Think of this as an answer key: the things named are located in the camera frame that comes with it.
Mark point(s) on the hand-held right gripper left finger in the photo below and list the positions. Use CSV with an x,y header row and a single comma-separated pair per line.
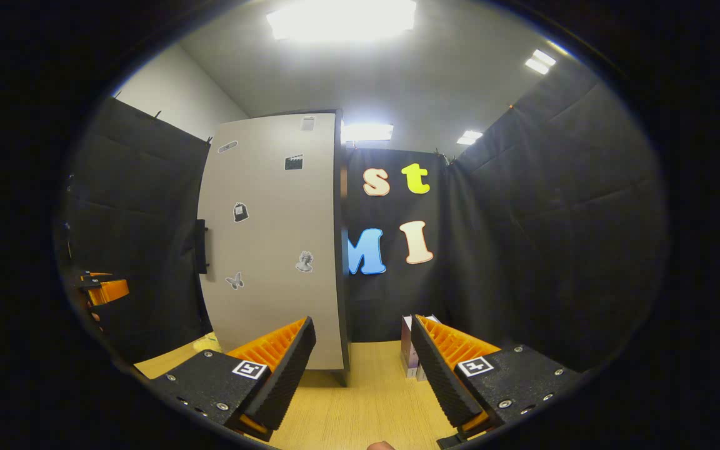
x,y
285,375

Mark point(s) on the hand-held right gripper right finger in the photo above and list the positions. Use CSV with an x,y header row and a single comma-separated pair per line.
x,y
438,375

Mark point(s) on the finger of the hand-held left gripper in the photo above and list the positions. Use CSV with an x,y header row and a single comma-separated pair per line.
x,y
111,292
91,282

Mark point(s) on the dark cabinet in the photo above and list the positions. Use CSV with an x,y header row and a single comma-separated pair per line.
x,y
345,294

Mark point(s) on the yellow plush toy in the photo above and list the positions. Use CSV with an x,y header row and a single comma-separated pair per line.
x,y
207,344

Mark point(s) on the black backdrop cloth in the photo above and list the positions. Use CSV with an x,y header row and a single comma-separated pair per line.
x,y
554,219

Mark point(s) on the double ceiling light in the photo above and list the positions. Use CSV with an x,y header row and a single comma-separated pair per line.
x,y
540,62

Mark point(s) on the large ceiling light panel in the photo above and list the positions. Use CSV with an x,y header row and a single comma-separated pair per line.
x,y
341,20

